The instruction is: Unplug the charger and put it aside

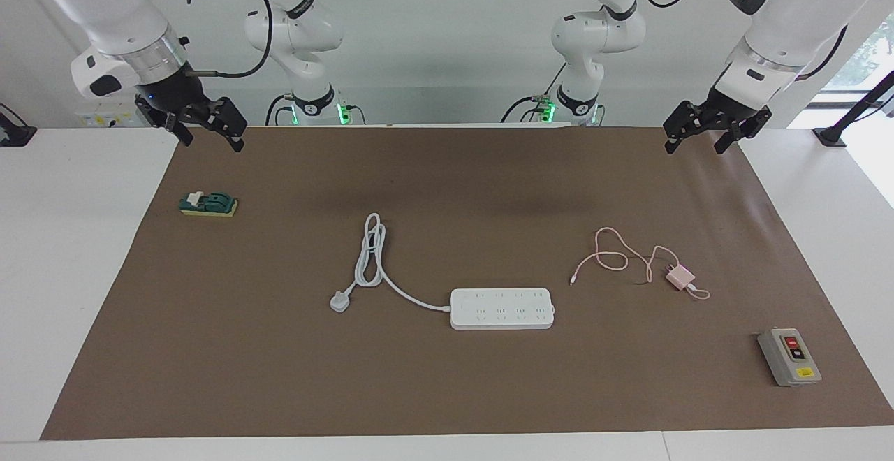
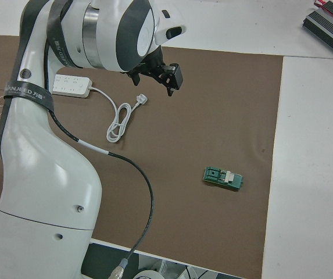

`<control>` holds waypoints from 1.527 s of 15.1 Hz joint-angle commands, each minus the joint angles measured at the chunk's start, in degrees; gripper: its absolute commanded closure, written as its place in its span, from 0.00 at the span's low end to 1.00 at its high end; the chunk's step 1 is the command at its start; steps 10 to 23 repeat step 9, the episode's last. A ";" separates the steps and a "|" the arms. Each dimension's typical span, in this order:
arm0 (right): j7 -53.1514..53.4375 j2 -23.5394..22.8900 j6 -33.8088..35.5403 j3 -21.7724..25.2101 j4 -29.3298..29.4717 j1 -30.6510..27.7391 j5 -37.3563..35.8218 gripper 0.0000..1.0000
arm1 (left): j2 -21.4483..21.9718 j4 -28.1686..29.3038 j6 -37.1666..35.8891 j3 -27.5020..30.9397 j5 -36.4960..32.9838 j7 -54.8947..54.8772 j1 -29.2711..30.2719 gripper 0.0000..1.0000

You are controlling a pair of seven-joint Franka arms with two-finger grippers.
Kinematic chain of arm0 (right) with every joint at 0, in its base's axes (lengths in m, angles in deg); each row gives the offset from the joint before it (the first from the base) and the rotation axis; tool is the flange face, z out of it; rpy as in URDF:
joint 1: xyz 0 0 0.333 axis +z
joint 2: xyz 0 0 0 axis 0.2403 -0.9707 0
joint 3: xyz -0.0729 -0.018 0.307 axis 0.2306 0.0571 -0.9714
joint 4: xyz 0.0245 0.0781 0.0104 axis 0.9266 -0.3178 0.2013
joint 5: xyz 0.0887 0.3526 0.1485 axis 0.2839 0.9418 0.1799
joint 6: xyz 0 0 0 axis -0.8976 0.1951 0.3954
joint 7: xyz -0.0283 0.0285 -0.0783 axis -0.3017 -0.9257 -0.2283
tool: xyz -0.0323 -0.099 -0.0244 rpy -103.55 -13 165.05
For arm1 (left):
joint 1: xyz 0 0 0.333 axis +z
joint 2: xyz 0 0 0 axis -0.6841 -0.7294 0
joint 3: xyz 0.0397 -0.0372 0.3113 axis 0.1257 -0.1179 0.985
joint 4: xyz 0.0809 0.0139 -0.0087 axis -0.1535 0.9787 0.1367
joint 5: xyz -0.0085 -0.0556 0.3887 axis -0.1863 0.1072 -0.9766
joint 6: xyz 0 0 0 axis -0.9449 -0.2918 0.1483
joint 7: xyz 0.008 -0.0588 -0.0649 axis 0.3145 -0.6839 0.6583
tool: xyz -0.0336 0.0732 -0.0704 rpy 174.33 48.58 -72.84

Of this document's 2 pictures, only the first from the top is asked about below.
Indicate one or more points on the white wall socket box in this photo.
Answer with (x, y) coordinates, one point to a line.
(105, 117)

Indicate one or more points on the bright window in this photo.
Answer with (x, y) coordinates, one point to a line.
(866, 56)

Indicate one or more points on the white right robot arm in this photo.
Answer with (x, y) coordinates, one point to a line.
(119, 7)

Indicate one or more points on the grey push-button switch box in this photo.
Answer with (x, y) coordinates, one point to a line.
(782, 363)

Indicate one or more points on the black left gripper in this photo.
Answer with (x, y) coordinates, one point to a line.
(733, 112)

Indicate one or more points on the brown table mat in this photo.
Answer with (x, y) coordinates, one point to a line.
(279, 377)

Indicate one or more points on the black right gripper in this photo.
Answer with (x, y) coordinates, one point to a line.
(185, 98)

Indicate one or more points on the black clamp mount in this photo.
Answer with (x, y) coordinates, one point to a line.
(14, 136)

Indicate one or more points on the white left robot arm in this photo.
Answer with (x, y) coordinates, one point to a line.
(796, 21)

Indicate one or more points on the white power strip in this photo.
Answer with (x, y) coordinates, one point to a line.
(503, 311)

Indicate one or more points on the black stand with pole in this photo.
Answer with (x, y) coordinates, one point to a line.
(831, 136)

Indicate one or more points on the green knife switch yellow base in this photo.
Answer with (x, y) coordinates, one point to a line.
(216, 202)

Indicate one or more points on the pink charger adapter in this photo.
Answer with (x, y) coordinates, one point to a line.
(679, 278)

